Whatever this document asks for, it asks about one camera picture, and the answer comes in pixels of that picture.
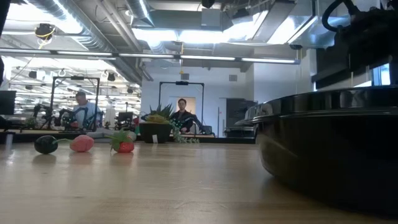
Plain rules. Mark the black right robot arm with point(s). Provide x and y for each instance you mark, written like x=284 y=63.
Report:
x=376 y=17

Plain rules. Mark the background black robot arm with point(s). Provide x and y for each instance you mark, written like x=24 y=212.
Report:
x=66 y=119

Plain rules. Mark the black plastic tupperware container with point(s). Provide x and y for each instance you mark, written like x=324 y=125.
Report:
x=326 y=149

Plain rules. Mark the black cabinet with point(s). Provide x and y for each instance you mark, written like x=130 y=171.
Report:
x=239 y=115

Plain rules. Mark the long ceiling light strip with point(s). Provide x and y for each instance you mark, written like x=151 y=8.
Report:
x=205 y=58

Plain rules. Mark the wooden work table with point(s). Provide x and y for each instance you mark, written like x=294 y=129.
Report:
x=205 y=135

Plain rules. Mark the person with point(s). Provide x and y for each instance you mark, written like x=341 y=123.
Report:
x=84 y=112
x=183 y=115

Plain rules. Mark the potted succulent plant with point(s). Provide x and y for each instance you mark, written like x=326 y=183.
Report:
x=155 y=133

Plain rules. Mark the red strawberry with green leaves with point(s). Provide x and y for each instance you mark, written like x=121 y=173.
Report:
x=124 y=147

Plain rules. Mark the grey folded cloth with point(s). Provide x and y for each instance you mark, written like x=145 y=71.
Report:
x=99 y=134

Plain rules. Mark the pink toy strawberry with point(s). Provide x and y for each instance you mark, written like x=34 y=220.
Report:
x=81 y=143

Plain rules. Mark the dark toy berry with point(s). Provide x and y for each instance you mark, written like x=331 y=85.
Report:
x=46 y=144

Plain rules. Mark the dark background monitor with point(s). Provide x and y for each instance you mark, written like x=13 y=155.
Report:
x=7 y=102

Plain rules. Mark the black background rig frame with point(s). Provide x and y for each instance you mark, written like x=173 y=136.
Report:
x=182 y=83
x=52 y=102

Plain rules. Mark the silver ventilation duct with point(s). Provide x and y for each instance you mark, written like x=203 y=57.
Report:
x=93 y=40

